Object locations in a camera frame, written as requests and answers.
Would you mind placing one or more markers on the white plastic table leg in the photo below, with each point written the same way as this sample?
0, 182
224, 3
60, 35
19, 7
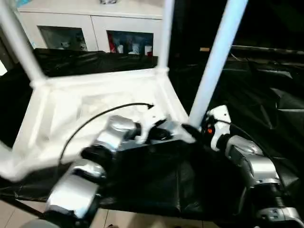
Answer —
216, 57
164, 33
19, 47

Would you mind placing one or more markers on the white plastic table top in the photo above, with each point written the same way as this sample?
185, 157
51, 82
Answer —
71, 99

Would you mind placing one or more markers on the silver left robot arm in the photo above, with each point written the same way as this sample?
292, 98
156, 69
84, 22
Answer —
104, 147

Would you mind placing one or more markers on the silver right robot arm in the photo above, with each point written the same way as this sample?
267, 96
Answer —
251, 166

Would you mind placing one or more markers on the black mat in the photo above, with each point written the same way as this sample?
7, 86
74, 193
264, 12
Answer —
156, 175

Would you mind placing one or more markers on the small gold tag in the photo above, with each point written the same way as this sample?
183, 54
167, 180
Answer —
204, 49

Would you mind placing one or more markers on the black metal bar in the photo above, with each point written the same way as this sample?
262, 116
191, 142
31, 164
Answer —
268, 50

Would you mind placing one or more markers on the white cabinet with glass doors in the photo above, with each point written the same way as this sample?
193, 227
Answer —
95, 23

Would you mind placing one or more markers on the black metal stand leg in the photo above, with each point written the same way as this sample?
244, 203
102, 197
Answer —
21, 205

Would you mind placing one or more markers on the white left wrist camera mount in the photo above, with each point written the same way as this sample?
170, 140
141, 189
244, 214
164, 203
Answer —
159, 118

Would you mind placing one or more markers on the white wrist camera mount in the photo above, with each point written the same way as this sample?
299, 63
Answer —
218, 118
159, 118

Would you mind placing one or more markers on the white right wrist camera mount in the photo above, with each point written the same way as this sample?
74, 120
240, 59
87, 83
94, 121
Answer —
218, 118

